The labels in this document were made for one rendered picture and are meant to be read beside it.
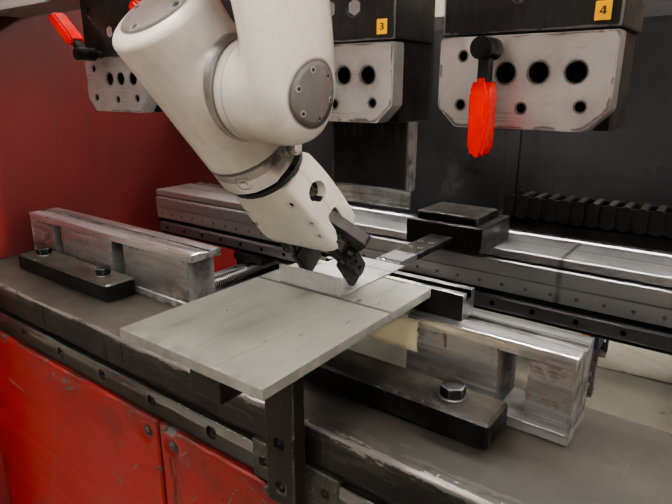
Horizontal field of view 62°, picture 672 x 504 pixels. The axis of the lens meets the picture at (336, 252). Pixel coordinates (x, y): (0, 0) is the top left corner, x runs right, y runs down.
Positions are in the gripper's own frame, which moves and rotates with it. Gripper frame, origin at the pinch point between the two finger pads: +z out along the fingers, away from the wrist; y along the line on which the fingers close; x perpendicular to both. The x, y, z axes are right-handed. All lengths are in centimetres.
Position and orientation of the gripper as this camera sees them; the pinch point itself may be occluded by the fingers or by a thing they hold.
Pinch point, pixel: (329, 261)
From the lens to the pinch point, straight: 62.1
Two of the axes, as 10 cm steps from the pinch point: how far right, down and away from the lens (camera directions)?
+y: -8.0, -1.7, 5.7
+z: 3.8, 5.9, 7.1
